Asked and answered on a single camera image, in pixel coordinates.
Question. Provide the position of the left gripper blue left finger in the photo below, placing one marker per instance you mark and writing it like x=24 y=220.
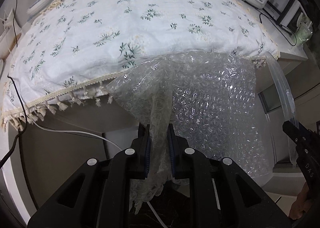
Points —
x=97 y=194

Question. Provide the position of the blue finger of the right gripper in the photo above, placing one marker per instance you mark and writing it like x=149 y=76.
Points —
x=293 y=132

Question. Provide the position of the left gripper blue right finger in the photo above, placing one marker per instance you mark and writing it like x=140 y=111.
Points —
x=222 y=194

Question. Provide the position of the clear bubble wrap sheet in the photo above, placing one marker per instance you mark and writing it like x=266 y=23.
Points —
x=209 y=98

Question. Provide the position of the right hand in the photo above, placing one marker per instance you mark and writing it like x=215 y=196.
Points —
x=301 y=205

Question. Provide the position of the green glass cup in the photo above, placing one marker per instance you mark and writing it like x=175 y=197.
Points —
x=304 y=29

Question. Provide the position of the microwave oven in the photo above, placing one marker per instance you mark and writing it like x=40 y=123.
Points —
x=286 y=13

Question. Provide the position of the white floral tablecloth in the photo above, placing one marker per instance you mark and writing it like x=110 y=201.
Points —
x=76 y=45

